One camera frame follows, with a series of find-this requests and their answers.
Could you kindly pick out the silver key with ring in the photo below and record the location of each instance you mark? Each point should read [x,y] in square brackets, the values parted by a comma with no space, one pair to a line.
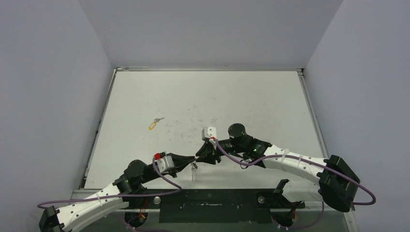
[158,119]

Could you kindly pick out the silver carabiner keyring with rings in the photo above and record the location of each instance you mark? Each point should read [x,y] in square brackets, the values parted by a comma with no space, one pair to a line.
[194,169]

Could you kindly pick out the aluminium front rail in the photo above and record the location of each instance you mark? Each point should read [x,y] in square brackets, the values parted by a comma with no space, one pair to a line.
[309,206]

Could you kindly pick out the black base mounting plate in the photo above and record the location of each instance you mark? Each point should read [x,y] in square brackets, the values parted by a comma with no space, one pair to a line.
[216,205]

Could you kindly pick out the yellow key tag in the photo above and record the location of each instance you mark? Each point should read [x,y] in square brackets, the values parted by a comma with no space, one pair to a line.
[152,125]

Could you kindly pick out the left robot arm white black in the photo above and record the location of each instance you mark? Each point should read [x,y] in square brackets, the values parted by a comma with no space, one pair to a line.
[80,213]

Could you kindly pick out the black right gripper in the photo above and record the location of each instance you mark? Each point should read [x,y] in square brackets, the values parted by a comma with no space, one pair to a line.
[213,151]

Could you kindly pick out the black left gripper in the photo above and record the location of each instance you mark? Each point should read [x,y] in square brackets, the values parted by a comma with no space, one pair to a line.
[180,162]

